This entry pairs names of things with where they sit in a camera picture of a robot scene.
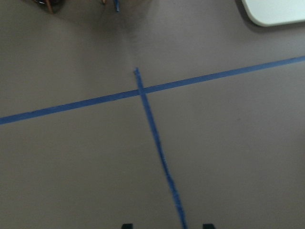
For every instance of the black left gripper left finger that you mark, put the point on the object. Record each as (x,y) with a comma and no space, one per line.
(126,226)

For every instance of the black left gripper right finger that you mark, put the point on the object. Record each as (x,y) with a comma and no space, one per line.
(209,226)

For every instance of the cream bear tray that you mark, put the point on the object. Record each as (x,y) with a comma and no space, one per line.
(267,13)

